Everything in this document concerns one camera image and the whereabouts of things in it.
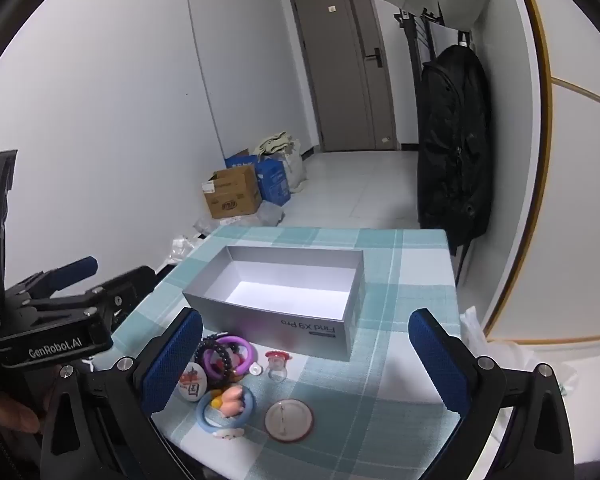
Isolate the teal checked tablecloth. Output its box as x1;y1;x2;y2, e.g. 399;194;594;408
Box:
111;225;463;466

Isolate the white wardrobe with gold trim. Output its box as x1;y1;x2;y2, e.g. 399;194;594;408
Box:
480;0;600;351

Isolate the person's left hand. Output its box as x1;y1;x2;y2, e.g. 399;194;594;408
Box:
0;390;43;435

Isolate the grey-brown door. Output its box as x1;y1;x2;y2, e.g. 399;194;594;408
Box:
287;0;398;153

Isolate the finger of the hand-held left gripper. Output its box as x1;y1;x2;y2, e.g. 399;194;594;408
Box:
5;256;99;306
22;266;157;333

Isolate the pink duck toy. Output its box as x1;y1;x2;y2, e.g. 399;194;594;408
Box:
211;385;246;418

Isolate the red thin ring bracelet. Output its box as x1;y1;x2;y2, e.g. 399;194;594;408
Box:
264;399;315;443

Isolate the white cardboard box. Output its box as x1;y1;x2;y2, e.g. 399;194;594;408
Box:
182;245;366;363

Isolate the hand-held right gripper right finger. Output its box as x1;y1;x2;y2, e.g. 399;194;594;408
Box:
408;308;576;480

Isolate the brown cardboard box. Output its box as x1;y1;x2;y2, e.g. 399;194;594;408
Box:
202;165;263;220

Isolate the light blue ring bracelet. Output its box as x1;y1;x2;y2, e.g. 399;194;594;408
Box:
196;386;257;435

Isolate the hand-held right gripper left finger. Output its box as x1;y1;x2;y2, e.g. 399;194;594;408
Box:
40;306;204;480

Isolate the beige folded cloth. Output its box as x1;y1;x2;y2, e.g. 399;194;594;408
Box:
252;131;301;156

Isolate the black spiral hair tie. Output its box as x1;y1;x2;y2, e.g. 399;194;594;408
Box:
195;336;233;378

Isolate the black metal rack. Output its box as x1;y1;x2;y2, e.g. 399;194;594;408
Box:
395;5;476;148

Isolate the black backpack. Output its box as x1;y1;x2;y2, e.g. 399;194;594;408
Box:
416;44;493;258

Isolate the white tote bag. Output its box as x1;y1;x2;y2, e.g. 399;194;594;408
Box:
280;145;306;193

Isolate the round printed badge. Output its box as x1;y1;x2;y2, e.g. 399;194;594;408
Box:
177;360;211;401

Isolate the purple ring bracelet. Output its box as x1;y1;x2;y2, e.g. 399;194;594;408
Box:
202;335;257;378

